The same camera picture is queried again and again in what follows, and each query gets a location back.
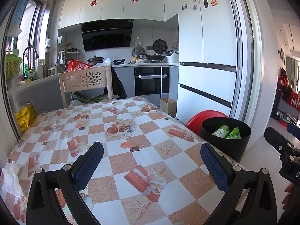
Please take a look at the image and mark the red plastic basket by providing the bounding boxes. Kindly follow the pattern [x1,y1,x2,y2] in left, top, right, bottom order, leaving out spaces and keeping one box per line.
[67,60,92,72]

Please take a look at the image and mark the checkered printed tablecloth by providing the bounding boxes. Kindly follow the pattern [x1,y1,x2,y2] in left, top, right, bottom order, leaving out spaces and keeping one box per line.
[0,96,249,225]

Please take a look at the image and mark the white plastic bag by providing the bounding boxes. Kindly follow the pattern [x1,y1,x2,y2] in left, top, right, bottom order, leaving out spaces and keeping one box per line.
[90,57,112,68]

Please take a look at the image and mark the white refrigerator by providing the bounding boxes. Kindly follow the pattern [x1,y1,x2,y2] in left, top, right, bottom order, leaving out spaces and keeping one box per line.
[176,0,238,125]

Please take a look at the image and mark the black wok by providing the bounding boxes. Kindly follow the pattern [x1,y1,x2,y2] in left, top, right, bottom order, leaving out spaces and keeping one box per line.
[141,53,167,62]

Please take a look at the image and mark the person's right hand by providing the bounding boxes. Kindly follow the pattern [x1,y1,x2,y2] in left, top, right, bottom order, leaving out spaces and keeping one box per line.
[282,182,296,212]

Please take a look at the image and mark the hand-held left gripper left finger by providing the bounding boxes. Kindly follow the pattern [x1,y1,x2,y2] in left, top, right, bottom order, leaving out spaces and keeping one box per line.
[26,141,104,225]

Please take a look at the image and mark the green onions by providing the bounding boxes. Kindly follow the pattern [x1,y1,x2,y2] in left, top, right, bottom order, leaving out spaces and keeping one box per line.
[70,92,104,103]

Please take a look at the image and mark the green snack bag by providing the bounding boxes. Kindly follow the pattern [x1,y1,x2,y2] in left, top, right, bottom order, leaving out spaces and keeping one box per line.
[225,134,242,146]

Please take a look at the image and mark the black trash bin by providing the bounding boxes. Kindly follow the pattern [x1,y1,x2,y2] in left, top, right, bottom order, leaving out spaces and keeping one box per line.
[200,118,252,163]

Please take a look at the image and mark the stainless steel pot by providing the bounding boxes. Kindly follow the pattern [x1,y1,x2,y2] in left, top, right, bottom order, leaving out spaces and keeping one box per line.
[86,56,105,65]

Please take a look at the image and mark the gold foil bag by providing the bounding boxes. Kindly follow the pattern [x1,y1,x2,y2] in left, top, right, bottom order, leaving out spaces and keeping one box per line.
[15,102,38,133]

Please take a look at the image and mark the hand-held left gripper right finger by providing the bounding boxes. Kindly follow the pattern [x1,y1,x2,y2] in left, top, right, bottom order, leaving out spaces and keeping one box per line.
[200,142,278,225]

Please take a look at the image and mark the white wall cabinets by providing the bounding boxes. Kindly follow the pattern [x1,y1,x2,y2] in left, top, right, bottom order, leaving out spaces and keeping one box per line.
[58,0,179,30]

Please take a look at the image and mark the beige plastic chair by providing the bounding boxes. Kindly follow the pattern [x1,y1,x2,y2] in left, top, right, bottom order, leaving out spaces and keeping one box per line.
[58,65,113,108]

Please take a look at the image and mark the yellow-green plastic basket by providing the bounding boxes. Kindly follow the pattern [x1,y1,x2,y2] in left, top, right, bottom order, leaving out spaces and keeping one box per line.
[5,54,23,80]

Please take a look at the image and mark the black range hood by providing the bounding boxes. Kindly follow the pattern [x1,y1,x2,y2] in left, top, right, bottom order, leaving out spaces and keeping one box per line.
[81,19,134,52]

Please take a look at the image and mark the dark cloth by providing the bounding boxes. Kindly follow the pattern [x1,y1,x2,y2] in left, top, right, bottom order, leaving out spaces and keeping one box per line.
[111,66,127,100]

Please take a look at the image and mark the small cardboard box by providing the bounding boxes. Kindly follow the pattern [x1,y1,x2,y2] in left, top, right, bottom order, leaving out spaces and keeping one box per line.
[160,98,177,118]

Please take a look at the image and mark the red printed cloth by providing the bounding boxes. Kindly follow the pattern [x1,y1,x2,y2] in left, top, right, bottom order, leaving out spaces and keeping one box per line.
[278,68,300,112]

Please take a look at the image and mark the round black moulded pan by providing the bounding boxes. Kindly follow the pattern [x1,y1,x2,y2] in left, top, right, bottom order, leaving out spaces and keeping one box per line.
[153,39,168,54]

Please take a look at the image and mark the white spice rack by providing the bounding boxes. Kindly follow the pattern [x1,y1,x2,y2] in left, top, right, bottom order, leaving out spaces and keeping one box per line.
[63,48,81,61]

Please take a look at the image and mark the black built-in oven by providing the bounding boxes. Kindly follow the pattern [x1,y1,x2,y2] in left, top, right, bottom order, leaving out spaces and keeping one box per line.
[134,66,170,97]

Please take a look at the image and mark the kitchen window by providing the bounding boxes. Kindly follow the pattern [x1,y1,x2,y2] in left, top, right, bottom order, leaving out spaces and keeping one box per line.
[5,0,44,59]

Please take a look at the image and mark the white rice cooker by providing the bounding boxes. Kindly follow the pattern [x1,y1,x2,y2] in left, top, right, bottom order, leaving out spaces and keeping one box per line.
[166,50,180,63]

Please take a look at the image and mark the clear plastic bag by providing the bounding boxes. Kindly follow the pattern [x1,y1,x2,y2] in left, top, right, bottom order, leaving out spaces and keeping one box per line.
[0,160,24,197]

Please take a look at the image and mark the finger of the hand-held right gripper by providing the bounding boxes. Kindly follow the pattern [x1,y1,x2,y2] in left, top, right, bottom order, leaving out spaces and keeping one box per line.
[287,122,300,135]
[264,127,294,156]

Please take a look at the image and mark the white sliding door frame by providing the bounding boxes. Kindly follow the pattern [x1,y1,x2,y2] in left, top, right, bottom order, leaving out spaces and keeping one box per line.
[225,0,263,132]

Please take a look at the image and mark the green white plastic bottle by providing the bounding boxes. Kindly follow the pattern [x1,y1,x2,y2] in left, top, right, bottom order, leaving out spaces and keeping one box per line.
[211,132,230,144]

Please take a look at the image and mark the black kitchen faucet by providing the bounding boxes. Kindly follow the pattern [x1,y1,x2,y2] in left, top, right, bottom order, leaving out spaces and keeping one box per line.
[22,46,39,68]

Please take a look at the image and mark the red plastic stool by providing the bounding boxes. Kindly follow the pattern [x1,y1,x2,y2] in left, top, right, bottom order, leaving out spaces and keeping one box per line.
[186,110,229,136]

